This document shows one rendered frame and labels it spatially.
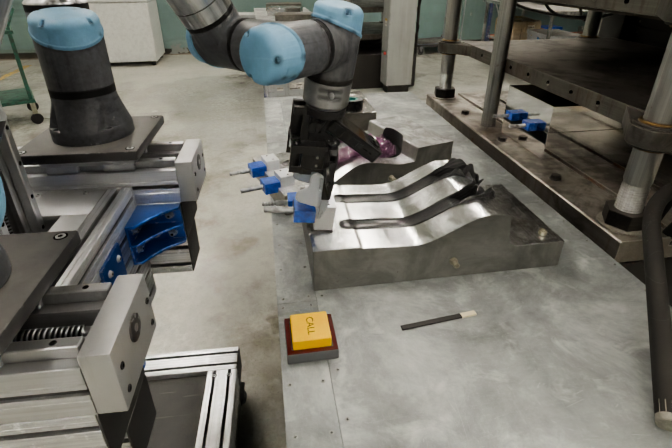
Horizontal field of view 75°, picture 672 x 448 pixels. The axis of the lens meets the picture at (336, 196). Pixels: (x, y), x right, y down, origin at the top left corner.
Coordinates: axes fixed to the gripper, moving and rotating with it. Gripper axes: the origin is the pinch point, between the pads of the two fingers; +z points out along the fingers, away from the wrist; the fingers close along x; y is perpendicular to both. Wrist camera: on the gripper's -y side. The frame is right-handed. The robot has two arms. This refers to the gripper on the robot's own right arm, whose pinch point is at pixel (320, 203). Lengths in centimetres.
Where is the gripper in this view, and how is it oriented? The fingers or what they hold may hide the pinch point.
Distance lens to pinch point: 83.4
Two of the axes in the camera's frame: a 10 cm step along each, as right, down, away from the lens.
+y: -9.8, -0.4, -2.1
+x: 1.5, 5.8, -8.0
